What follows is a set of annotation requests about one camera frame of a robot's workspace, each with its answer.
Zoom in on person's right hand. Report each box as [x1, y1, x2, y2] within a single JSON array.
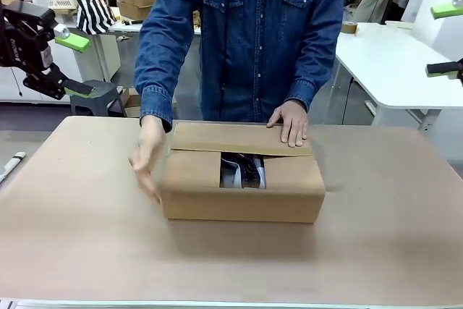
[[128, 115, 171, 205]]

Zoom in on person in denim shirt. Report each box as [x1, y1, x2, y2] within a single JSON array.
[[133, 0, 345, 133]]

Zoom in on grey step stool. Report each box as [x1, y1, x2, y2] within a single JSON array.
[[69, 80, 127, 117]]

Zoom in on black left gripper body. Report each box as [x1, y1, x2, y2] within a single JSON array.
[[0, 0, 58, 72]]

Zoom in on person's right forearm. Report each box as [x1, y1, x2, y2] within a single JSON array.
[[134, 66, 179, 133]]

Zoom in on brown cardboard packing box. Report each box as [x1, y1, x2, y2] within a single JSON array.
[[158, 120, 326, 224]]

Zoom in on person's left forearm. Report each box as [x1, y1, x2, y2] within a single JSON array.
[[284, 50, 339, 111]]

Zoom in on black white striped bag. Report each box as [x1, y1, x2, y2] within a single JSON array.
[[74, 0, 117, 37]]

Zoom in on person's left hand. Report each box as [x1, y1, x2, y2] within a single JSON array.
[[266, 101, 310, 148]]

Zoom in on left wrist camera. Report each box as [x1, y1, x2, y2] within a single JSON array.
[[53, 22, 71, 41]]

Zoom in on open cardboard box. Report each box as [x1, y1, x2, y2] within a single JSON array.
[[109, 0, 158, 22]]

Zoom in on white side table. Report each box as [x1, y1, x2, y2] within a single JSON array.
[[334, 21, 463, 133]]

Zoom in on white marker pen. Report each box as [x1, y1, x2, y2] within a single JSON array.
[[0, 151, 28, 184]]

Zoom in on cardboard pieces on floor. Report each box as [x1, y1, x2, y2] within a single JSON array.
[[120, 87, 143, 119]]

